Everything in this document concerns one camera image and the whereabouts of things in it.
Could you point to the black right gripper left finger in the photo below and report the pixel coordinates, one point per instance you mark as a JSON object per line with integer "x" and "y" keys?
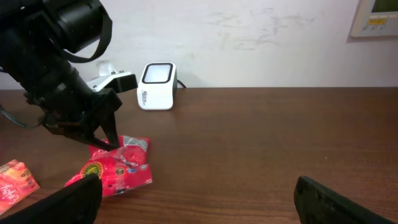
{"x": 77, "y": 203}

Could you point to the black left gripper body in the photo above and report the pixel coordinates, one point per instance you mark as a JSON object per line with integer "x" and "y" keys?
{"x": 68, "y": 101}

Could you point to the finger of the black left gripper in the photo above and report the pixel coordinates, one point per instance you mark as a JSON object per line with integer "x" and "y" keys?
{"x": 80, "y": 134}
{"x": 108, "y": 124}

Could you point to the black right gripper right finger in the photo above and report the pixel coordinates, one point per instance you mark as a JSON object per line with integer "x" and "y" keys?
{"x": 316, "y": 203}

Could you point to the red snack bag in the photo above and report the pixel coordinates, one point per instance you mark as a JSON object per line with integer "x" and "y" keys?
{"x": 121, "y": 169}

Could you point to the orange juice carton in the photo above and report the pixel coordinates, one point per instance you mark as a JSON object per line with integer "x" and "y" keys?
{"x": 17, "y": 182}

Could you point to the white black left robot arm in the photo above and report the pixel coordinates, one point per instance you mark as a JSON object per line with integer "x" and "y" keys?
{"x": 41, "y": 42}

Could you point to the white barcode scanner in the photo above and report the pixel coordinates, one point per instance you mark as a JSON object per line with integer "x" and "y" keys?
{"x": 158, "y": 86}

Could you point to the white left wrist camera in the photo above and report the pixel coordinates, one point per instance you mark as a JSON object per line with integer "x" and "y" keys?
{"x": 109, "y": 77}

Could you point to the beige wall control panel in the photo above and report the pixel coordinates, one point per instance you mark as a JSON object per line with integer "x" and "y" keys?
{"x": 375, "y": 18}

